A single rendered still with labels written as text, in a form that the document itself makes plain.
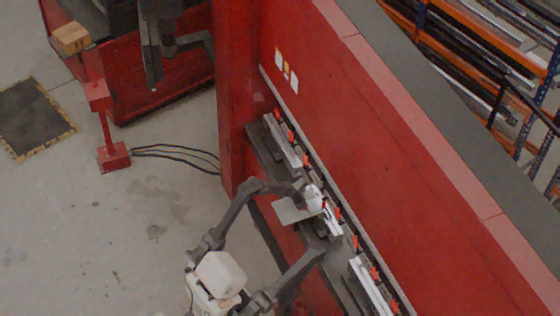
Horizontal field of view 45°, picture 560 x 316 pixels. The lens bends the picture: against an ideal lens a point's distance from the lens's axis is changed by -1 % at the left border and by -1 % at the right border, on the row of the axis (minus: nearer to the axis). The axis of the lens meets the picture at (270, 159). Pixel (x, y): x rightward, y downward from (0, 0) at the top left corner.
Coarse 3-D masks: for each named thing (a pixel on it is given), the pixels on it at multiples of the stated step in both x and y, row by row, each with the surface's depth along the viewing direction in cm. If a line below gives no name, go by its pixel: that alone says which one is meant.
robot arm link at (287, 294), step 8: (328, 256) 341; (312, 264) 343; (320, 264) 341; (304, 272) 346; (296, 280) 350; (288, 288) 354; (296, 288) 353; (280, 296) 359; (288, 296) 355; (280, 304) 359
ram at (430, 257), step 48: (288, 0) 344; (288, 48) 365; (288, 96) 388; (336, 96) 323; (336, 144) 341; (384, 144) 290; (336, 192) 361; (384, 192) 304; (432, 192) 263; (384, 240) 320; (432, 240) 274; (432, 288) 287; (480, 288) 249
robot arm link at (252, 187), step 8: (240, 184) 336; (248, 184) 337; (256, 184) 339; (240, 192) 336; (248, 192) 333; (256, 192) 337; (240, 200) 336; (232, 208) 339; (240, 208) 340; (224, 216) 343; (232, 216) 340; (224, 224) 343; (208, 232) 350; (216, 232) 346; (224, 232) 346; (224, 240) 347; (216, 248) 347
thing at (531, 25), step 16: (448, 0) 464; (464, 0) 455; (480, 0) 462; (496, 0) 457; (512, 0) 460; (528, 0) 456; (480, 16) 447; (512, 16) 446; (528, 16) 446; (544, 16) 449; (496, 32) 442; (512, 32) 434; (528, 32) 440; (544, 32) 444
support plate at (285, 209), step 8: (304, 192) 404; (312, 192) 404; (280, 200) 400; (288, 200) 400; (280, 208) 396; (288, 208) 396; (296, 208) 396; (304, 208) 397; (280, 216) 392; (288, 216) 392; (296, 216) 393; (304, 216) 393; (288, 224) 389
